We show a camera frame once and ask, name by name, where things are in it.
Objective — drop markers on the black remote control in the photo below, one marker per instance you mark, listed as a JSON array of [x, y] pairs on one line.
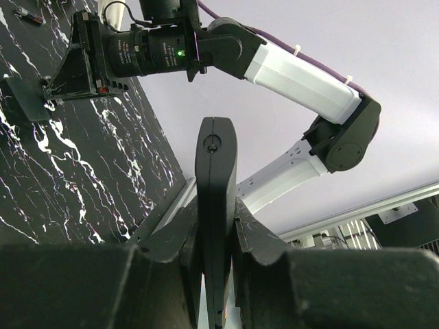
[[215, 172]]

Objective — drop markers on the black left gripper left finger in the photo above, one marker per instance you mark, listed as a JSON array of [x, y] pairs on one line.
[[151, 284]]

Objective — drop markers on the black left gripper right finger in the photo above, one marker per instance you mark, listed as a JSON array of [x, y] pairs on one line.
[[280, 286]]

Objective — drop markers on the black remote battery cover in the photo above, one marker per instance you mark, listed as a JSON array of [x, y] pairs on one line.
[[28, 97]]

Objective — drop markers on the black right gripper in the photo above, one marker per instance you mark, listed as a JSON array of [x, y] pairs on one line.
[[86, 71]]

